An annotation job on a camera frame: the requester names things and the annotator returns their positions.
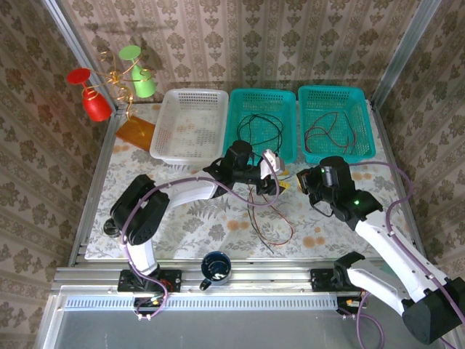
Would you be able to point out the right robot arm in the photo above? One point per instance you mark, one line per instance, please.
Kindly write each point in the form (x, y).
(381, 247)

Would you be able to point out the teal plastic basket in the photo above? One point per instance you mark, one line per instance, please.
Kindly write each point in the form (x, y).
(327, 98)
(247, 102)

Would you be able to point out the floral table mat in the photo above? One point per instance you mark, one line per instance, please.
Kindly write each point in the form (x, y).
(203, 232)

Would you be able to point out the white plastic basket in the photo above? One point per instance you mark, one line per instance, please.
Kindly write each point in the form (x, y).
(174, 105)

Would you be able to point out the teal object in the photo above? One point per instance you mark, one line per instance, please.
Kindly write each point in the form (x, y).
(384, 268)

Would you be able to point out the dark blue mug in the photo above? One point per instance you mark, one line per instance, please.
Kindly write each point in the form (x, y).
(216, 269)

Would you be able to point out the green goblet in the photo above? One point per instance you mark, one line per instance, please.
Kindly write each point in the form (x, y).
(142, 85)

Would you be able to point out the small jar black lid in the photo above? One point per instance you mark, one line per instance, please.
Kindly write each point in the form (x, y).
(113, 227)

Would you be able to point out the grey metal panel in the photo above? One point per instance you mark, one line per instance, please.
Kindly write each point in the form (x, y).
(236, 331)

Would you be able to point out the red goblet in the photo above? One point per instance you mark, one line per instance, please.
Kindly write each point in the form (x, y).
(95, 105)

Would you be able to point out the aluminium side rail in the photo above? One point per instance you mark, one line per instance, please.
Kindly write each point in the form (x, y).
(95, 181)
(387, 145)

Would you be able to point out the aluminium front rail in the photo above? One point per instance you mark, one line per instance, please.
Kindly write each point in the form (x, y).
(269, 276)

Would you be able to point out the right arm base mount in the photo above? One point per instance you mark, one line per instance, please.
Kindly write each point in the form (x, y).
(321, 280)

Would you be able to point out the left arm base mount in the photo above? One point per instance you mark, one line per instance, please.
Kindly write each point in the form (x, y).
(172, 280)

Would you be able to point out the aluminium frame post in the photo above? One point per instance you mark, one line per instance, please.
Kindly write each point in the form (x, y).
(85, 54)
(403, 54)

